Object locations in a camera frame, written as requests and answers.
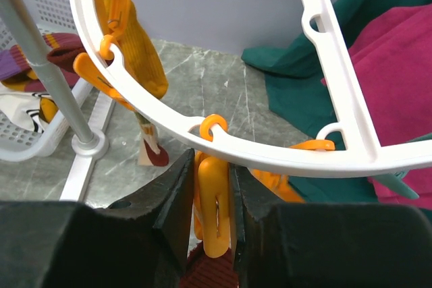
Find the orange clothespin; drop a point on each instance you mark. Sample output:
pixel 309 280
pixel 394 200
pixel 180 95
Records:
pixel 86 69
pixel 280 183
pixel 104 8
pixel 211 204

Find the yellow sock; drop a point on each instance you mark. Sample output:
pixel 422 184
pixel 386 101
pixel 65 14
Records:
pixel 140 56

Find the beige sock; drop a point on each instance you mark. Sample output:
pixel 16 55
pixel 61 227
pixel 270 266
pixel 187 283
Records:
pixel 150 153

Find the pink garment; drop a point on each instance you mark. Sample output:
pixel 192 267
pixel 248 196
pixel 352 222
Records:
pixel 392 60

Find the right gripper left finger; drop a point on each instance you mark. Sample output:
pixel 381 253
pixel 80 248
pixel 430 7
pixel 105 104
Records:
pixel 140 240

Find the white plastic basket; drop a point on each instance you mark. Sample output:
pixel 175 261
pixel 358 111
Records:
pixel 23 134

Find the white sock black stripes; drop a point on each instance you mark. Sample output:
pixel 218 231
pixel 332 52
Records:
pixel 23 110

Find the orange sock in basket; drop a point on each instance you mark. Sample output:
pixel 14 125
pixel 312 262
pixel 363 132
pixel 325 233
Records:
pixel 48 109

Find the maroon orange striped sock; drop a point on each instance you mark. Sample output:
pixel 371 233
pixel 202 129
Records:
pixel 203 271

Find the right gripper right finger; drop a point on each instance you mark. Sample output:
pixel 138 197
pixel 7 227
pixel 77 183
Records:
pixel 281 244

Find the silver white clothes rack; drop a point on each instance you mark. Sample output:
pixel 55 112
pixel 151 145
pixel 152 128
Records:
pixel 89 142

